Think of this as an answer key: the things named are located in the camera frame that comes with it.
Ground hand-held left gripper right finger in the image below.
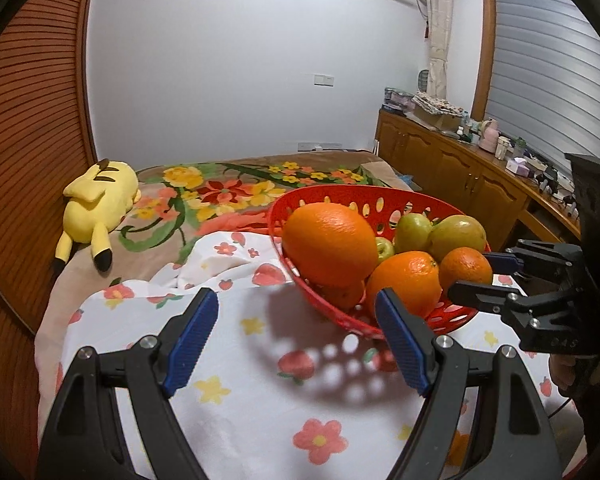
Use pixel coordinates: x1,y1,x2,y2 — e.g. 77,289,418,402
375,287,566,480

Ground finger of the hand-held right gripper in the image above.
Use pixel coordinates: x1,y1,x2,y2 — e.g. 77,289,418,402
482,239,583,283
447,280,541,317

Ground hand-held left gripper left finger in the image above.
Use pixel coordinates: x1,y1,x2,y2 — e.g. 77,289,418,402
37,287,220,480

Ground mandarin orange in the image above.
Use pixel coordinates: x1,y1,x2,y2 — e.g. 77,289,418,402
438,247,493,293
447,432,472,467
320,280,367,311

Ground red perforated plastic basket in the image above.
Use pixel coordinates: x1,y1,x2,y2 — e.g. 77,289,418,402
269,185,493,341

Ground yellow-green citrus fruit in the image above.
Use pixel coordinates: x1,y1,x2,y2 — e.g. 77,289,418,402
426,215,487,263

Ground large orange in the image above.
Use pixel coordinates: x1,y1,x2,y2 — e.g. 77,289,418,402
282,202,380,288

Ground person's right hand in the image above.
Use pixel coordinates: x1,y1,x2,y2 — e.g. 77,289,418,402
551,354,582,402

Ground white flower-print cloth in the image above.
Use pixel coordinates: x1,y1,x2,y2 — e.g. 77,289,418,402
37,230,581,480

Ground wooden cabinet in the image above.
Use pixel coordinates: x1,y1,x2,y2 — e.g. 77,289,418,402
375,110,583,253

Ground pink kettle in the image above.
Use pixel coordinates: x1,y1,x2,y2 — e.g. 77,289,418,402
479,119,501,152

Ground cardboard box with patterned cloth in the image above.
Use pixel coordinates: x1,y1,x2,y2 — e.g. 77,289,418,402
411,91,467,132

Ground yellow plush toy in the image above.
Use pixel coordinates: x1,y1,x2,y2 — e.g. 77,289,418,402
54,159,142,273

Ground grey window blinds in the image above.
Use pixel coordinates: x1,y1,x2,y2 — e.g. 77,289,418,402
485,0,600,173

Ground cream curtain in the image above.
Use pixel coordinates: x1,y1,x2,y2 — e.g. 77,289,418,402
424,0,454,100

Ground wooden louvered wardrobe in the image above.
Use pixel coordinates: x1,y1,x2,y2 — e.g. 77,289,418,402
0,0,101,480

